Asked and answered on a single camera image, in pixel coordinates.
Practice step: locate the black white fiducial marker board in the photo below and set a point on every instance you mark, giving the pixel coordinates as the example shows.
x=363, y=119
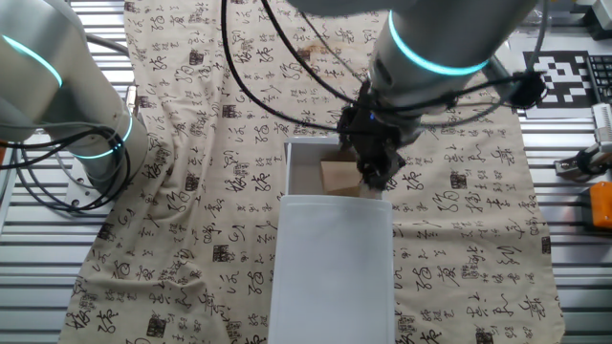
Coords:
x=569, y=81

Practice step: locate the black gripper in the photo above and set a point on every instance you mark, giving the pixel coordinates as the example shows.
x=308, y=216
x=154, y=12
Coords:
x=373, y=136

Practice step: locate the wooden block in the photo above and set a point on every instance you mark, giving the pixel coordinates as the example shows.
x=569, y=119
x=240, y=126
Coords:
x=339, y=179

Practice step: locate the white drawer cabinet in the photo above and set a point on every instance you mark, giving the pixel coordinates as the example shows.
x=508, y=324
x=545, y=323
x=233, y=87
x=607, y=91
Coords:
x=332, y=267

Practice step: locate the black keyboard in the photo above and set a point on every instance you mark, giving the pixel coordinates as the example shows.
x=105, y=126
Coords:
x=601, y=76

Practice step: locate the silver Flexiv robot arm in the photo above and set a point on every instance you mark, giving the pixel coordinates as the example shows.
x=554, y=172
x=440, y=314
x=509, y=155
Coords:
x=430, y=38

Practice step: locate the small metal bracket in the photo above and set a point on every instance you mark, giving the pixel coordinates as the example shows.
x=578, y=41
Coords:
x=131, y=100

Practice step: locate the white ribbed device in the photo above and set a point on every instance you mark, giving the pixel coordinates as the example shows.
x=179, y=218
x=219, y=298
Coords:
x=603, y=122

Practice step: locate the beige calligraphy print cloth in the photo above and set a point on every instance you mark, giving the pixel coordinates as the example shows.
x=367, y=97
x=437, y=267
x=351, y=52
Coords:
x=201, y=191

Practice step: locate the grey equipment box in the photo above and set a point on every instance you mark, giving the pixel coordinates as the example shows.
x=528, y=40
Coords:
x=597, y=19

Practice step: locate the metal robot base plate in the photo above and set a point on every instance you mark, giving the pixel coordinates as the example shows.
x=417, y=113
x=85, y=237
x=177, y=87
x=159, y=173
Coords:
x=79, y=198

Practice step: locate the orange plastic object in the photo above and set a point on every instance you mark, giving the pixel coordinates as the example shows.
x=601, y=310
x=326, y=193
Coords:
x=602, y=205

